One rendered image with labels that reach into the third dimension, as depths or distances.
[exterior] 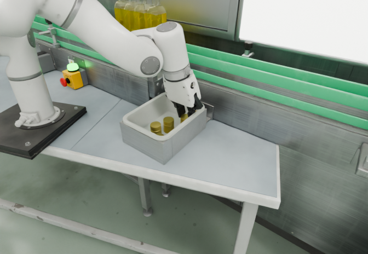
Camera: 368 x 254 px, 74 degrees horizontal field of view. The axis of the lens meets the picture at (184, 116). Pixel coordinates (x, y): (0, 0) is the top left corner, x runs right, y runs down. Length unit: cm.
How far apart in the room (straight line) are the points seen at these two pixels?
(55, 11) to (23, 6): 5
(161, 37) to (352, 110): 50
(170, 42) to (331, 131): 47
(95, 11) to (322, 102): 58
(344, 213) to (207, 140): 67
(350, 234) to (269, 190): 66
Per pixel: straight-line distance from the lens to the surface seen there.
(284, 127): 78
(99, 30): 53
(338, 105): 74
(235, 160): 74
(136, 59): 53
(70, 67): 115
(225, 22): 96
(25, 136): 90
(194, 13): 102
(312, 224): 132
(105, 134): 85
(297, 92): 74
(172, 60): 62
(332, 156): 79
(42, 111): 92
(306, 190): 119
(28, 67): 87
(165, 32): 60
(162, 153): 68
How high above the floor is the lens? 125
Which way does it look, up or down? 34 degrees down
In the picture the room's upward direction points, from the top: straight up
